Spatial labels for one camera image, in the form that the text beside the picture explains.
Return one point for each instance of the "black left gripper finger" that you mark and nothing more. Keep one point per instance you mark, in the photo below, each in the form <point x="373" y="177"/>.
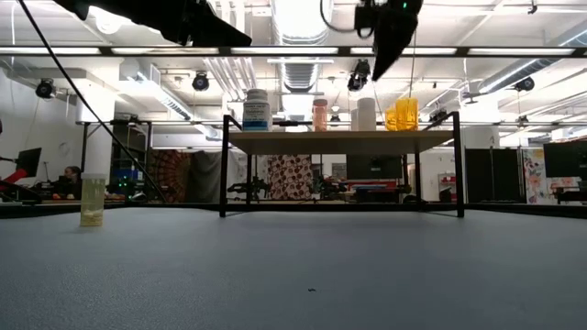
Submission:
<point x="213" y="25"/>
<point x="220" y="43"/>

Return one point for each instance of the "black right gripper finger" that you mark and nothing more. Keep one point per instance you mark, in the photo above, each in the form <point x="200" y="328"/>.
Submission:
<point x="379" y="46"/>
<point x="399" y="32"/>

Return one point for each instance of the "orange capless pill vial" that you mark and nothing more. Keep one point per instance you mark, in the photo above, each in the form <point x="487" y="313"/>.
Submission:
<point x="406" y="114"/>
<point x="390" y="119"/>

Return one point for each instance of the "white Trader Joe's melatonin bottle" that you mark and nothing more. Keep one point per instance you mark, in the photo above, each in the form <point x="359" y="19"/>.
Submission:
<point x="257" y="114"/>

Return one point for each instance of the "pink vial with white cap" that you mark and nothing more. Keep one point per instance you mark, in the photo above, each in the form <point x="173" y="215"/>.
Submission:
<point x="320" y="117"/>

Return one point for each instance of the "pale yellow vial white cap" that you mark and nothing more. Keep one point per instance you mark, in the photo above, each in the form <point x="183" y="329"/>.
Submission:
<point x="92" y="201"/>

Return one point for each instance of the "black crossbar with light strips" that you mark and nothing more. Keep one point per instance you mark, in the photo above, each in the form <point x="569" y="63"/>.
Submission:
<point x="344" y="51"/>

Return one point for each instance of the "black ceiling spotlight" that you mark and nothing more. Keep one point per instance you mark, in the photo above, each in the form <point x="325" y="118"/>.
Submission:
<point x="45" y="88"/>
<point x="200" y="81"/>
<point x="359" y="75"/>
<point x="524" y="84"/>

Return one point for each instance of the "grey curtain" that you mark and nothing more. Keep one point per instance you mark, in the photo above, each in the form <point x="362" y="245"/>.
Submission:
<point x="206" y="176"/>

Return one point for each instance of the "brown mandala tapestry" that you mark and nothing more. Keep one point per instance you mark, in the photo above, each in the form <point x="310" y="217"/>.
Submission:
<point x="172" y="174"/>

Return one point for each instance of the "red tool cart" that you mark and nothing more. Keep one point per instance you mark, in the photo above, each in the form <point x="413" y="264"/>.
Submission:
<point x="367" y="185"/>

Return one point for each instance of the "red dotted patterned cloth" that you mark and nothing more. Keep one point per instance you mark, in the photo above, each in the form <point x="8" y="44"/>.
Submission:
<point x="290" y="176"/>

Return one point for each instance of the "blue storage bins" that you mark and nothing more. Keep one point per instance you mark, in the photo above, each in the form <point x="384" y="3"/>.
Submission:
<point x="124" y="175"/>

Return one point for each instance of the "black partition panel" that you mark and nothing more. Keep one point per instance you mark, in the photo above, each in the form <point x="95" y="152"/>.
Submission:
<point x="493" y="174"/>

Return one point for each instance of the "person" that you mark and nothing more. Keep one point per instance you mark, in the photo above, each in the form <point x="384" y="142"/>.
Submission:
<point x="71" y="183"/>

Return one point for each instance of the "small black desk monitor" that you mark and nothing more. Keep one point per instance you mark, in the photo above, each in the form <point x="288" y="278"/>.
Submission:
<point x="28" y="161"/>

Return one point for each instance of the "floral patterned cloth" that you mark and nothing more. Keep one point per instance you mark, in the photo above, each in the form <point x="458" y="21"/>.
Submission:
<point x="534" y="176"/>

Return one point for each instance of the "blue-grey table mat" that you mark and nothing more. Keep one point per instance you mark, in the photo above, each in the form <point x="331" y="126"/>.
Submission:
<point x="229" y="275"/>

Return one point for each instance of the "silver ceiling duct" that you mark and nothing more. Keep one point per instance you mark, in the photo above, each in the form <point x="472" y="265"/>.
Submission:
<point x="300" y="73"/>

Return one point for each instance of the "wooden shelf with black frame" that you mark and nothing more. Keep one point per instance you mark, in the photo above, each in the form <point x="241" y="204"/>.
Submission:
<point x="339" y="143"/>

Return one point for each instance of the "black wall television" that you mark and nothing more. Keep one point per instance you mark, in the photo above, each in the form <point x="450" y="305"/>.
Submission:
<point x="373" y="167"/>

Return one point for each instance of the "black metal frame rig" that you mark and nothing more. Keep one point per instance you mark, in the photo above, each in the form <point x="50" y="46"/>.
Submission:
<point x="84" y="151"/>

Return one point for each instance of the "black aluminium table frame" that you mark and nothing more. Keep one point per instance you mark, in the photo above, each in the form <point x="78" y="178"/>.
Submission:
<point x="55" y="210"/>

